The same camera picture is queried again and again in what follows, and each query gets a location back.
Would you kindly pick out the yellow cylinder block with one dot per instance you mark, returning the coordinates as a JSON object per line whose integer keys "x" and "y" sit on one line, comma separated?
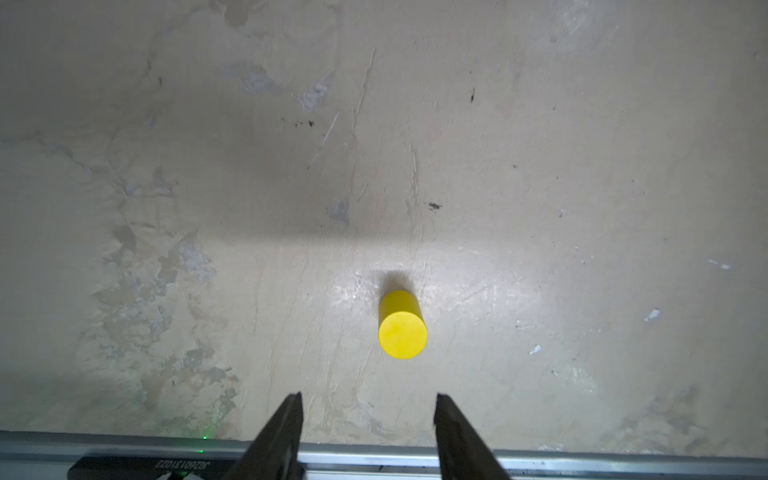
{"x": 402, "y": 331}

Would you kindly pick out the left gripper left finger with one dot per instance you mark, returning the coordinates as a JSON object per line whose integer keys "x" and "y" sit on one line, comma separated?
{"x": 273, "y": 455}

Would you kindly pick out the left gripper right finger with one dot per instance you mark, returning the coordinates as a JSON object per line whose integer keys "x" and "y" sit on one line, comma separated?
{"x": 462, "y": 453}

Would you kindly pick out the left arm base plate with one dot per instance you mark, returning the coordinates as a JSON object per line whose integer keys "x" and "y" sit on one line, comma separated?
{"x": 149, "y": 468}

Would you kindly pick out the aluminium front rail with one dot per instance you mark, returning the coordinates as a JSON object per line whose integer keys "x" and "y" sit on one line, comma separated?
{"x": 30, "y": 455}

